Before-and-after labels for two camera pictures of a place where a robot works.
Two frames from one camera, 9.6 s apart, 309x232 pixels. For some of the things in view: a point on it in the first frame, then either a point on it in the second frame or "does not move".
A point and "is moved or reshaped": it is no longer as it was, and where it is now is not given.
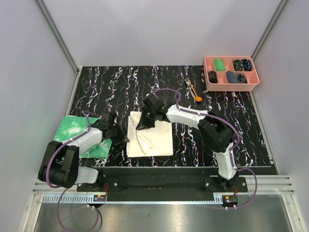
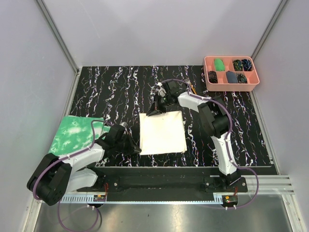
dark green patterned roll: x=237 y=65 does not move
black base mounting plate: x=161 y=181 does not move
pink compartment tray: x=230 y=73 does not move
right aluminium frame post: x=282 y=4 does not move
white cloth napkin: x=154 y=141 is moved or reshaped
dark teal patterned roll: x=241 y=79 does not move
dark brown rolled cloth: x=212 y=77 does not move
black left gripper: x=119 y=139 → x=132 y=148
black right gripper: x=143 y=124 → x=152 y=111
